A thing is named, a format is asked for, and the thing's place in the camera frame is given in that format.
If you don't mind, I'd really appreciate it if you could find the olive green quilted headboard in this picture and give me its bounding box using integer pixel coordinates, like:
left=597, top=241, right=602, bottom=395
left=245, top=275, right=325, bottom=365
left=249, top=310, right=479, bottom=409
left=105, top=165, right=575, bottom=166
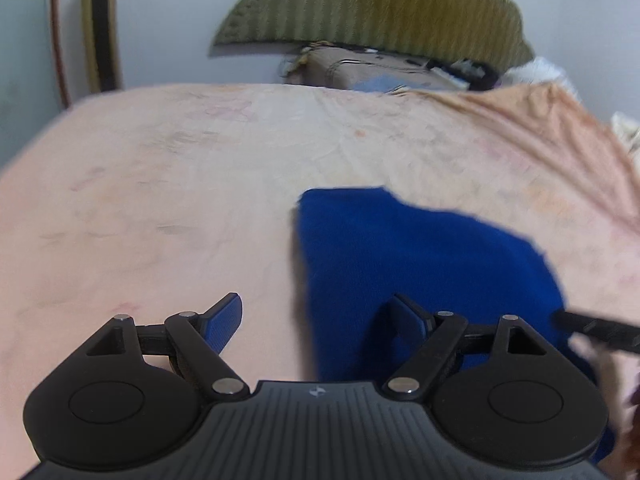
left=209, top=0, right=535, bottom=70

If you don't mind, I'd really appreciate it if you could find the blue knit garment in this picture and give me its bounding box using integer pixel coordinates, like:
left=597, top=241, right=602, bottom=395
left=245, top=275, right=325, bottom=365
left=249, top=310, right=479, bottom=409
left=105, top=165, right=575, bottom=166
left=292, top=186, right=617, bottom=466

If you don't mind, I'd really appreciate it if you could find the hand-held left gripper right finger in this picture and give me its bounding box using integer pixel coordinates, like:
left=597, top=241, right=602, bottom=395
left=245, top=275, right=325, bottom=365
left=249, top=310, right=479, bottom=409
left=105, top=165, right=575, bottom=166
left=382, top=293, right=558, bottom=402

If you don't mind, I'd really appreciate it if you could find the dark object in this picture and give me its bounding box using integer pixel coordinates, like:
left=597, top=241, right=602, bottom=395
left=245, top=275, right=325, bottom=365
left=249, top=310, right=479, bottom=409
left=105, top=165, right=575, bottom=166
left=429, top=57, right=501, bottom=92

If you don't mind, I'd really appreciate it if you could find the white pillow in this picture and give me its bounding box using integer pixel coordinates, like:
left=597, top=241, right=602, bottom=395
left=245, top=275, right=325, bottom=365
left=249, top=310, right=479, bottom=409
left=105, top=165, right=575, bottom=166
left=502, top=56, right=569, bottom=87

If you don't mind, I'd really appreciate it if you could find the gold and black panel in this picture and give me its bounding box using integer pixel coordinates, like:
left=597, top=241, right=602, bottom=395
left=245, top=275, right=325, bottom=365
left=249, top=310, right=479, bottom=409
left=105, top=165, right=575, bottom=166
left=81, top=0, right=124, bottom=94

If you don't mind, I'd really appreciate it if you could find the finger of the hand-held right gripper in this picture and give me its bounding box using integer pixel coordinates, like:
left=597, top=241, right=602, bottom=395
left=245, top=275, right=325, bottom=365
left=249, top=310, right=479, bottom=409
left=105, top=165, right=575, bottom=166
left=550, top=310, right=640, bottom=357

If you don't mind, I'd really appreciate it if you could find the pink blanket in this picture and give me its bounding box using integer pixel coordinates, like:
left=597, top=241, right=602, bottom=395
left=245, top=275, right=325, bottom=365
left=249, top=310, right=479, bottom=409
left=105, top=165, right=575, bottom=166
left=0, top=81, right=640, bottom=480

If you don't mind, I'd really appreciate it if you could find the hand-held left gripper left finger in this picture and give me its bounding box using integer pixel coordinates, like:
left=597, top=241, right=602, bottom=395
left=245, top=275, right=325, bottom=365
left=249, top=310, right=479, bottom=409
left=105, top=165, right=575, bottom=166
left=85, top=293, right=252, bottom=402

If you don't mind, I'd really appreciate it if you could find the cream cloth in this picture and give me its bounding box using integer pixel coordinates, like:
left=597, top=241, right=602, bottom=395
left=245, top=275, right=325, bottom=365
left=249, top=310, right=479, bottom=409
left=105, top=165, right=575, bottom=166
left=610, top=111, right=640, bottom=157

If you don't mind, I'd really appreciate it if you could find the thin reddish pipe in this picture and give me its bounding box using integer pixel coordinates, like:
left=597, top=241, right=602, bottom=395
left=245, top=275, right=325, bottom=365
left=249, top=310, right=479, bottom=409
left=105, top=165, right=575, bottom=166
left=49, top=0, right=72, bottom=111

